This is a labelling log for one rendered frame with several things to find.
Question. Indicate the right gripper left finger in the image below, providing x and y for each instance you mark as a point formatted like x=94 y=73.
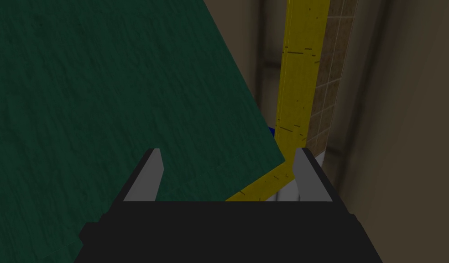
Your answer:
x=146 y=180

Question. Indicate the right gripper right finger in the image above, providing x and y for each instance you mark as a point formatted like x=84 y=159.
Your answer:
x=312 y=179

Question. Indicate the dark green door leaf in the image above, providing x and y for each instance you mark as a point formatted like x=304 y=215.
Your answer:
x=100 y=109

